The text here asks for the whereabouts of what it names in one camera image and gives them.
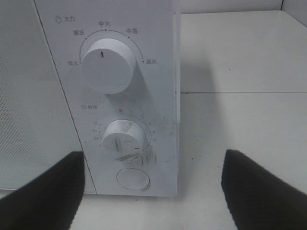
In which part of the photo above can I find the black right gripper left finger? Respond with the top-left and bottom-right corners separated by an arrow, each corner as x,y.
0,151 -> 84,230

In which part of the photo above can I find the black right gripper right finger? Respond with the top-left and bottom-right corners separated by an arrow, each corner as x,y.
221,149 -> 307,230

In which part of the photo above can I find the round white door-release button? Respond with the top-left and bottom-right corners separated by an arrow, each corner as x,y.
117,168 -> 150,191

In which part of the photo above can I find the white timer knob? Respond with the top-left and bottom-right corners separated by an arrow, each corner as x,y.
101,119 -> 148,162

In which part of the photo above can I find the white microwave door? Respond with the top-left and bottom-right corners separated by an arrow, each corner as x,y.
0,0 -> 82,190

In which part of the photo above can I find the upper white power knob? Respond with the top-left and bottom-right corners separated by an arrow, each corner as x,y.
81,38 -> 137,94

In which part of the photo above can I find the white microwave oven body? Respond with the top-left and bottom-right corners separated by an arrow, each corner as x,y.
34,0 -> 180,197

